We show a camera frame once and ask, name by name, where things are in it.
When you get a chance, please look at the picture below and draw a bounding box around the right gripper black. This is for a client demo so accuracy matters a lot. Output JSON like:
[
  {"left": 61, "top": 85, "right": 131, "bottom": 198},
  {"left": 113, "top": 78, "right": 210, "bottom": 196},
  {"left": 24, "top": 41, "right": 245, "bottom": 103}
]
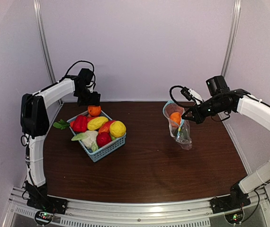
[{"left": 182, "top": 96, "right": 228, "bottom": 124}]

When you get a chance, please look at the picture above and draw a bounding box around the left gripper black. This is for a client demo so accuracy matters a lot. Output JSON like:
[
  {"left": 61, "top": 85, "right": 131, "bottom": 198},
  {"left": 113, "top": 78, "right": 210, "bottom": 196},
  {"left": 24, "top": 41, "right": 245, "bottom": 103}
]
[{"left": 76, "top": 87, "right": 100, "bottom": 106}]

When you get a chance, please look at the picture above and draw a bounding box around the orange fruit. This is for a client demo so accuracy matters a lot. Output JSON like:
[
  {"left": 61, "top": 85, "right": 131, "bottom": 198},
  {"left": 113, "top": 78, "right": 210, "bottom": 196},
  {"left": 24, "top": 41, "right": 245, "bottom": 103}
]
[
  {"left": 87, "top": 105, "right": 101, "bottom": 117},
  {"left": 170, "top": 112, "right": 181, "bottom": 125}
]

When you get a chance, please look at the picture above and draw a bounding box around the clear zip top bag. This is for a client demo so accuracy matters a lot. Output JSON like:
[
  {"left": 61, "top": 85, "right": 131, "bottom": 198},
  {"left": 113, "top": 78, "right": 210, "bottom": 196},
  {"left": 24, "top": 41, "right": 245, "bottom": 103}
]
[{"left": 162, "top": 101, "right": 192, "bottom": 150}]

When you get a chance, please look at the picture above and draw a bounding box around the red apple toy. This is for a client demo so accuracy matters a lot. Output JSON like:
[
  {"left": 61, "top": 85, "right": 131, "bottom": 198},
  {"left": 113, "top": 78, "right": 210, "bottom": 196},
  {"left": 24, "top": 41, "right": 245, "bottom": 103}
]
[{"left": 96, "top": 132, "right": 112, "bottom": 148}]

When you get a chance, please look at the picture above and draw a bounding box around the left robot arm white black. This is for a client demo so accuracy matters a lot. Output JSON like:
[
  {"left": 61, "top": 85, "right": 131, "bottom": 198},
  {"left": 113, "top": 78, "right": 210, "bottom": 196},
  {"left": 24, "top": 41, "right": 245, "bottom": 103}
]
[{"left": 20, "top": 68, "right": 101, "bottom": 210}]

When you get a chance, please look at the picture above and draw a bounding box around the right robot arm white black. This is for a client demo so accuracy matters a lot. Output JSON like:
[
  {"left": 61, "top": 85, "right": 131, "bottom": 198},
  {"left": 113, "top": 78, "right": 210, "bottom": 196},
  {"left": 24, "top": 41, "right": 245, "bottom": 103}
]
[{"left": 180, "top": 76, "right": 270, "bottom": 209}]

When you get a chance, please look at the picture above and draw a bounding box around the red bell pepper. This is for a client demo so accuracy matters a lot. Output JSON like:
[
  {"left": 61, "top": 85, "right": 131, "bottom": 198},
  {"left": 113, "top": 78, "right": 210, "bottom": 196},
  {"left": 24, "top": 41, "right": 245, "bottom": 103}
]
[{"left": 72, "top": 115, "right": 87, "bottom": 132}]

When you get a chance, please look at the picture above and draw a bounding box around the yellow banana toy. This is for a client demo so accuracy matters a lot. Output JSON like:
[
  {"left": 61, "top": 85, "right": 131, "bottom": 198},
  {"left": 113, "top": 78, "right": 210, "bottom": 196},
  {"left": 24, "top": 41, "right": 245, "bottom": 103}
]
[{"left": 87, "top": 116, "right": 108, "bottom": 131}]

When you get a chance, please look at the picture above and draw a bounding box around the green leafy vegetable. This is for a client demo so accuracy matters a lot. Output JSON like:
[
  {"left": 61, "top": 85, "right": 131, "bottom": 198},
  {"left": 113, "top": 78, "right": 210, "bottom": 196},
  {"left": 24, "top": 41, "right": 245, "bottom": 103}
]
[{"left": 53, "top": 119, "right": 70, "bottom": 130}]

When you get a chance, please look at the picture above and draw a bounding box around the pale cabbage toy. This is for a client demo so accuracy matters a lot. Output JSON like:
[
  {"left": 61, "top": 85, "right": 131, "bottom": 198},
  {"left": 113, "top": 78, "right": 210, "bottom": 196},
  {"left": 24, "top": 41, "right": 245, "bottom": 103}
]
[{"left": 71, "top": 130, "right": 99, "bottom": 152}]

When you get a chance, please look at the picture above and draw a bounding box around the yellow lemon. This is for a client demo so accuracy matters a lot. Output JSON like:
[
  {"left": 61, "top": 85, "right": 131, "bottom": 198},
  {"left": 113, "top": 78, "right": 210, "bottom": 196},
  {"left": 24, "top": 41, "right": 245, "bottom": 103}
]
[{"left": 109, "top": 121, "right": 126, "bottom": 138}]

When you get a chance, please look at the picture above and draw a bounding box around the light blue plastic basket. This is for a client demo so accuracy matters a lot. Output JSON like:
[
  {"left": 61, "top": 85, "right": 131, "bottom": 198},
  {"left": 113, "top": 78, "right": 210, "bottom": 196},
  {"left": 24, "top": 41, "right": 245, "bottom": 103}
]
[{"left": 67, "top": 110, "right": 126, "bottom": 162}]

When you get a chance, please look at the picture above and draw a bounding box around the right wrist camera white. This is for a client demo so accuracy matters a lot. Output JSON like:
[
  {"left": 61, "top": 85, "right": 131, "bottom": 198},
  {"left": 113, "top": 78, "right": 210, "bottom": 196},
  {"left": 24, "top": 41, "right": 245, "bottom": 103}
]
[{"left": 180, "top": 87, "right": 203, "bottom": 105}]

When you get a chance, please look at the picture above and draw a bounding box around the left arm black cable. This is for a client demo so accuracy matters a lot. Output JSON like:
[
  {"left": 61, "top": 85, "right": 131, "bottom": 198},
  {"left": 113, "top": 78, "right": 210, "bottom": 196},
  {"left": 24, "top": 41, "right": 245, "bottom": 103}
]
[{"left": 63, "top": 60, "right": 97, "bottom": 90}]

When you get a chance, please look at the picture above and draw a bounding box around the aluminium front rail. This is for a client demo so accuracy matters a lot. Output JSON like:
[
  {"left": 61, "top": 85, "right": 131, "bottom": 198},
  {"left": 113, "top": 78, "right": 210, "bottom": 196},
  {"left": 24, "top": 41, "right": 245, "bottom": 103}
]
[{"left": 7, "top": 186, "right": 270, "bottom": 227}]

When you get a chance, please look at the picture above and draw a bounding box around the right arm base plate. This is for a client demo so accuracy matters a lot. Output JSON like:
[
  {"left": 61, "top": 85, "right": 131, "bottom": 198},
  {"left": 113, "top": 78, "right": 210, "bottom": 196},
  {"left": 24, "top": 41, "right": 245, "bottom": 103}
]
[{"left": 209, "top": 195, "right": 251, "bottom": 214}]

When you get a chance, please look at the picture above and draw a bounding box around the left aluminium frame post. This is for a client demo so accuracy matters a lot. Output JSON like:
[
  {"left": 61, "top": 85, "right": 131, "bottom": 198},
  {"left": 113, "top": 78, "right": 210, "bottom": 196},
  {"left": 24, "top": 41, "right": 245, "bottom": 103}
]
[{"left": 32, "top": 0, "right": 63, "bottom": 105}]

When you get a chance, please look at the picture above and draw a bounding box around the aluminium frame post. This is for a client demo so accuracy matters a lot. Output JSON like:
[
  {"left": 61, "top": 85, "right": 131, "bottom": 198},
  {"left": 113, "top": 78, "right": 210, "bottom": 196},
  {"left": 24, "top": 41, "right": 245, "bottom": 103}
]
[
  {"left": 32, "top": 0, "right": 63, "bottom": 105},
  {"left": 220, "top": 0, "right": 242, "bottom": 78}
]

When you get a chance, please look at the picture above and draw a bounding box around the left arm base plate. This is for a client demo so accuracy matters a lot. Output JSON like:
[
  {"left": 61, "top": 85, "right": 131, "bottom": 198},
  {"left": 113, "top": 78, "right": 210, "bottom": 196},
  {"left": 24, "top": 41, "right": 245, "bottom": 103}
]
[{"left": 27, "top": 196, "right": 68, "bottom": 214}]

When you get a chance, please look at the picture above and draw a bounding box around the right aluminium frame post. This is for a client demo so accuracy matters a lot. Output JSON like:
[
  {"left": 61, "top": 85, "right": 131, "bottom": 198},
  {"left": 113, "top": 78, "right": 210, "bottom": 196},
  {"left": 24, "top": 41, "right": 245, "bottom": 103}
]
[{"left": 220, "top": 0, "right": 242, "bottom": 78}]

